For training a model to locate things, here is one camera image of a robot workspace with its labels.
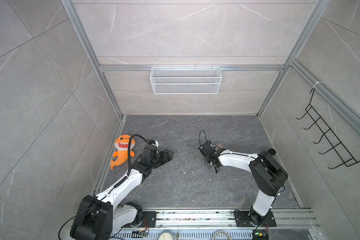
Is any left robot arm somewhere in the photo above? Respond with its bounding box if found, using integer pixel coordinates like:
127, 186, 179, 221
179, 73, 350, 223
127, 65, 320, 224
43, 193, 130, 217
70, 145, 174, 240

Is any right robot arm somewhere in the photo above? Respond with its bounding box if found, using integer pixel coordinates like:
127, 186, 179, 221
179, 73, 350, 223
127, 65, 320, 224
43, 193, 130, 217
198, 141, 289, 227

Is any orange shark plush toy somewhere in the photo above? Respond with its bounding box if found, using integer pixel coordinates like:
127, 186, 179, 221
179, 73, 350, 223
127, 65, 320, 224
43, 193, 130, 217
110, 135, 131, 170

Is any brown spice bottle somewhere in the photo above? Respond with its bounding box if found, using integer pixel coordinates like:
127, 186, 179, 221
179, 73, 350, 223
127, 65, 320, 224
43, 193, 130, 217
268, 149, 277, 156

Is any round gauge dial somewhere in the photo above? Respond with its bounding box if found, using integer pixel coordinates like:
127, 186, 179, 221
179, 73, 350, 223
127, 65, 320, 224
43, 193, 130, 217
157, 231, 177, 240

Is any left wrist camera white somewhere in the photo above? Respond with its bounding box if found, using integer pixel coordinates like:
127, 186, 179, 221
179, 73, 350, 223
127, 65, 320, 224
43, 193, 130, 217
148, 140, 159, 148

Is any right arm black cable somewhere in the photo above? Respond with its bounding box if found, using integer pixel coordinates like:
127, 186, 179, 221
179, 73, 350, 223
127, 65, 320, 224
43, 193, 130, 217
198, 129, 208, 148

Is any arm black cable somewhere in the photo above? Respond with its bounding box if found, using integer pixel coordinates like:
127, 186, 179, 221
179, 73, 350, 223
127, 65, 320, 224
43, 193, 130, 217
198, 129, 208, 148
126, 134, 151, 177

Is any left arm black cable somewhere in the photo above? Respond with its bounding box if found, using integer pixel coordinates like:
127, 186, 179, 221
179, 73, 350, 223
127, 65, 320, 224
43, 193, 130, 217
126, 134, 151, 177

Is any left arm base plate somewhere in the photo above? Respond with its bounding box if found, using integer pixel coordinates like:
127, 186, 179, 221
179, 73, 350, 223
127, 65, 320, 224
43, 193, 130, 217
130, 211, 158, 228

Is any aluminium rail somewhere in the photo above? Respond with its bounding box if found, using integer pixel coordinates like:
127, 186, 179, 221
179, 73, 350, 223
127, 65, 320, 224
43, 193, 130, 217
114, 209, 320, 232

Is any white wire mesh basket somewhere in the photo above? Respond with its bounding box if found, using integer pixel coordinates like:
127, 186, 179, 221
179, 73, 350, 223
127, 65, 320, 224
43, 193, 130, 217
150, 67, 223, 95

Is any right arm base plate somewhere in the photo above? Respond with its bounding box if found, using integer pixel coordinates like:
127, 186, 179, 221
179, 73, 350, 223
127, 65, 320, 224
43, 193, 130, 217
233, 209, 277, 227

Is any black wire hook rack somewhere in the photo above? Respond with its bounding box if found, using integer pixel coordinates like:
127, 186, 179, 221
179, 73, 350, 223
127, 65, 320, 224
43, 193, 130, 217
296, 89, 360, 170

